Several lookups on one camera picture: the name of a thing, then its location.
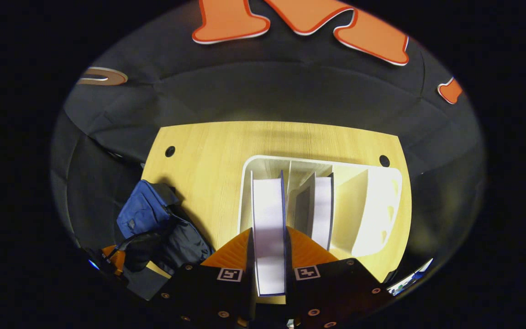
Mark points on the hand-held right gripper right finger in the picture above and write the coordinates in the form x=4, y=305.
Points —
x=289, y=283

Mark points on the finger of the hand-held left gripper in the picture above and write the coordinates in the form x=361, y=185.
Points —
x=117, y=258

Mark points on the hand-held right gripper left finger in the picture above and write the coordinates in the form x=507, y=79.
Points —
x=249, y=283

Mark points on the blue schoolbag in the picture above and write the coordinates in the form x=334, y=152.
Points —
x=146, y=210

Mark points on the blue spine book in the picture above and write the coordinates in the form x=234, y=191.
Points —
x=268, y=228

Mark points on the white spine book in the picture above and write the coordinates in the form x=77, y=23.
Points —
x=322, y=205

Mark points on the white bookshelf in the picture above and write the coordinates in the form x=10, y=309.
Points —
x=372, y=210

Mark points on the white printed sheet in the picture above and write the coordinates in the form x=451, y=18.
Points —
x=409, y=279

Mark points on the black backdrop cloth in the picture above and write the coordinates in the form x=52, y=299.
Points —
x=267, y=82

